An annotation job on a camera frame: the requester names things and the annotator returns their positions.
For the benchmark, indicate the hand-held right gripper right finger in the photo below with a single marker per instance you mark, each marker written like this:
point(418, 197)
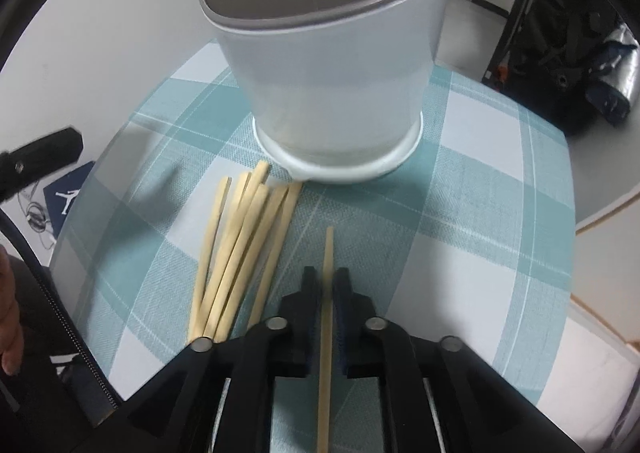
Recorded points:
point(342, 293)

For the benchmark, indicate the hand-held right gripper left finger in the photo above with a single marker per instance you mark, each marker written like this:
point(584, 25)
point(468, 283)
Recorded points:
point(311, 293)

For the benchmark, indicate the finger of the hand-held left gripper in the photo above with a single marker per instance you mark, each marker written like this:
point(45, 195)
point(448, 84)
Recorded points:
point(45, 150)

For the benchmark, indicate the slender wooden chopstick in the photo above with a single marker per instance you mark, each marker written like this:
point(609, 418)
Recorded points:
point(328, 253)

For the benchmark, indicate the bunch of wooden chopsticks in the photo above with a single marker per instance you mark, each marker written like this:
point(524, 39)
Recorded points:
point(235, 243)

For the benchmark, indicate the white grey utensil holder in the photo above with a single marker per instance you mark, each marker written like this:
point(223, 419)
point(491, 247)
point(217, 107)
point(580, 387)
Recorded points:
point(325, 83)

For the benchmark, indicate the person's left hand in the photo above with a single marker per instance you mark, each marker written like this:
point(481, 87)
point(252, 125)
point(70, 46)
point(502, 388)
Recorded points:
point(9, 313)

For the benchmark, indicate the dark blue shoe box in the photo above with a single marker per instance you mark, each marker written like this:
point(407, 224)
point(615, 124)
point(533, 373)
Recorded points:
point(67, 193)

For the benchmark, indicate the teal white plaid tablecloth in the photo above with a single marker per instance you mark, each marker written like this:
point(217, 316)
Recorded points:
point(450, 208)

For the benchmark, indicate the black zippered jacket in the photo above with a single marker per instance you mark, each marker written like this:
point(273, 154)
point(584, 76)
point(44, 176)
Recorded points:
point(45, 383)

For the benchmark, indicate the white bed sheet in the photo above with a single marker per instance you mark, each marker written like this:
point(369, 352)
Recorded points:
point(590, 383)

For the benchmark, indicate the white wardrobe with gold trim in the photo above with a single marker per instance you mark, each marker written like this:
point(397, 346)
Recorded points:
point(610, 258)

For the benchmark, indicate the small orange object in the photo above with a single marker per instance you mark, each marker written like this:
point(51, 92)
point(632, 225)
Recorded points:
point(500, 71)

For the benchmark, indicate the black hanging coat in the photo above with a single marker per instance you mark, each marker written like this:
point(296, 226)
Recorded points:
point(560, 33)

